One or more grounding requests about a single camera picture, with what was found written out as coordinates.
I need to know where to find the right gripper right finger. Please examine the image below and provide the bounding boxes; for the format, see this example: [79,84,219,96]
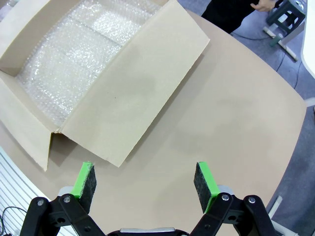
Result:
[189,161,275,236]

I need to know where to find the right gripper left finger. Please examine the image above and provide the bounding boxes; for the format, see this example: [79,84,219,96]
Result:
[19,161,107,236]

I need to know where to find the clear bubble wrap sheet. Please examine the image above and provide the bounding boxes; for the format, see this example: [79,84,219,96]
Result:
[16,0,160,127]

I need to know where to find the person's right hand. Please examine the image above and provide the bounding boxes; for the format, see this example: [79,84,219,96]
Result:
[250,0,281,12]

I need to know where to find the white slatted panel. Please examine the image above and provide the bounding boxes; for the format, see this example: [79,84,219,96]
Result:
[0,147,63,236]

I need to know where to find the grey table leg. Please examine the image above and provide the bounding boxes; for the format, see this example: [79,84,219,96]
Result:
[267,196,298,236]

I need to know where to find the open brown cardboard box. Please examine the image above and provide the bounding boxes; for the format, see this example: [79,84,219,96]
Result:
[0,0,211,172]

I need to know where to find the person in blue hoodie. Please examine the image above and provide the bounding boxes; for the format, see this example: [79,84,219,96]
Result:
[201,0,262,34]

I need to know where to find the white side table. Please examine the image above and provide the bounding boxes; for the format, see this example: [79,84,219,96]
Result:
[262,0,315,72]

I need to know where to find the dark plastic stool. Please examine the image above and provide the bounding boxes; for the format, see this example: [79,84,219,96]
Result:
[266,0,307,29]

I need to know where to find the black floor cable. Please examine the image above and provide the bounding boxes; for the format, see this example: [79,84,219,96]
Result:
[235,31,305,89]

